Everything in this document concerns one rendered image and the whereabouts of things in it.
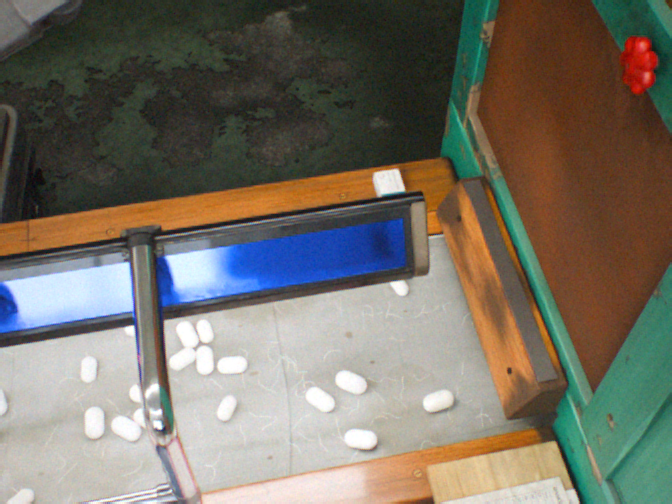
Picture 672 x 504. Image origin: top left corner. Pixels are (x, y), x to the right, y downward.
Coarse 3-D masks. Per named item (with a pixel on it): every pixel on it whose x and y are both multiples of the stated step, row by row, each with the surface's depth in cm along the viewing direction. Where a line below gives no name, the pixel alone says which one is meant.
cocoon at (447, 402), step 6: (444, 390) 101; (432, 396) 100; (438, 396) 100; (444, 396) 100; (450, 396) 100; (426, 402) 100; (432, 402) 100; (438, 402) 100; (444, 402) 100; (450, 402) 100; (426, 408) 100; (432, 408) 100; (438, 408) 100; (444, 408) 101
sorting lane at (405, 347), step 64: (448, 256) 114; (192, 320) 108; (256, 320) 108; (320, 320) 108; (384, 320) 108; (448, 320) 108; (0, 384) 103; (64, 384) 103; (128, 384) 103; (192, 384) 103; (256, 384) 103; (320, 384) 103; (384, 384) 103; (448, 384) 103; (0, 448) 98; (64, 448) 98; (128, 448) 98; (192, 448) 98; (256, 448) 98; (320, 448) 98; (384, 448) 98
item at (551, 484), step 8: (544, 480) 92; (552, 480) 92; (512, 488) 92; (520, 488) 92; (528, 488) 92; (536, 488) 92; (544, 488) 92; (552, 488) 92; (560, 488) 92; (472, 496) 91; (480, 496) 91; (488, 496) 91; (496, 496) 91; (504, 496) 91; (512, 496) 91; (520, 496) 91; (528, 496) 91; (536, 496) 91; (544, 496) 91; (552, 496) 91; (560, 496) 91; (568, 496) 92; (576, 496) 91
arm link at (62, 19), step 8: (72, 0) 93; (80, 0) 94; (64, 8) 93; (72, 8) 94; (80, 8) 99; (48, 16) 95; (56, 16) 94; (64, 16) 95; (72, 16) 98; (56, 24) 99; (64, 24) 100
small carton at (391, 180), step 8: (376, 176) 116; (384, 176) 116; (392, 176) 116; (400, 176) 116; (376, 184) 116; (384, 184) 115; (392, 184) 115; (400, 184) 115; (376, 192) 117; (384, 192) 115; (392, 192) 115; (400, 192) 115
